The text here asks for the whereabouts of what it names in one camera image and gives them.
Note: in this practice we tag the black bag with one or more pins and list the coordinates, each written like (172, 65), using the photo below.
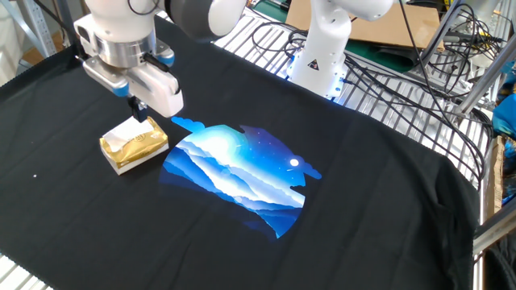
(500, 266)

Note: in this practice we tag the white napkin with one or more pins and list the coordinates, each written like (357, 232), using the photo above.
(125, 133)

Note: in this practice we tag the brown cardboard strip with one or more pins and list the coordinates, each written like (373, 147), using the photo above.
(495, 177)

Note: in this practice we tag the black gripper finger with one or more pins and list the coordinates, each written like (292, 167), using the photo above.
(142, 113)
(133, 106)

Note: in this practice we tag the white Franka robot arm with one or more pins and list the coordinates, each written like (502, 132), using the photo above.
(322, 48)

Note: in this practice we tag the black cloth with blue print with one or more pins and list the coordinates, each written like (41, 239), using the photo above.
(121, 225)

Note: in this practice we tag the brown cardboard sheet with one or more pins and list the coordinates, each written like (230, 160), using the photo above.
(403, 24)

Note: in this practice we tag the aluminium beam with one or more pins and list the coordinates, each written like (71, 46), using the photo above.
(441, 34)
(496, 231)
(488, 78)

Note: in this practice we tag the grey shelf upright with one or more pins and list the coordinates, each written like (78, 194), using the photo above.
(40, 32)

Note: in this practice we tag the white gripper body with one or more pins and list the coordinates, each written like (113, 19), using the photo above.
(159, 94)

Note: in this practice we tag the blue plastic bag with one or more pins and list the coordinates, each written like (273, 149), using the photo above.
(506, 117)

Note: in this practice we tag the gold tissue pack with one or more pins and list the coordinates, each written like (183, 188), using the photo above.
(137, 151)

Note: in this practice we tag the silver blue wrist mount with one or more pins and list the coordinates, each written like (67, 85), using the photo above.
(101, 74)

